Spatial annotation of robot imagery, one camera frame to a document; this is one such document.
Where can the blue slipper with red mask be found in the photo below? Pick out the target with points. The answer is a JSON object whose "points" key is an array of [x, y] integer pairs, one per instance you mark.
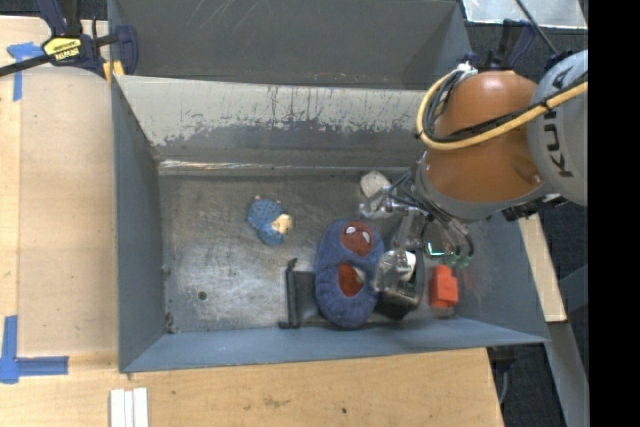
{"points": [[335, 295]]}

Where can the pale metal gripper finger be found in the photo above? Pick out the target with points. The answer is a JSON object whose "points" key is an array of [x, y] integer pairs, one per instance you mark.
{"points": [[392, 265], [402, 296]]}

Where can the orange-red block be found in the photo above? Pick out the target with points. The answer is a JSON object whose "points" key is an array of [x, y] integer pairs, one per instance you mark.
{"points": [[443, 287]]}

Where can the clear plastic object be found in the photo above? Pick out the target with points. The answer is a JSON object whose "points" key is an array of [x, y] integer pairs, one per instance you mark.
{"points": [[374, 184]]}

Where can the grey metal bin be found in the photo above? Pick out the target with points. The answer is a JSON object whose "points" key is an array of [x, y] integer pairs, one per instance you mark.
{"points": [[225, 265]]}

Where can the pale wood board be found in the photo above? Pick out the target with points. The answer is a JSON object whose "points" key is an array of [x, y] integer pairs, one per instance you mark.
{"points": [[65, 215]]}

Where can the small blue toy animal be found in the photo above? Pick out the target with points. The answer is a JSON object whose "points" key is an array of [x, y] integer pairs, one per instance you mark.
{"points": [[265, 220]]}

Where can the black flat bracket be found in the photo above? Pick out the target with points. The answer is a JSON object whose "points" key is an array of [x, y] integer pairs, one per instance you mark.
{"points": [[300, 290]]}

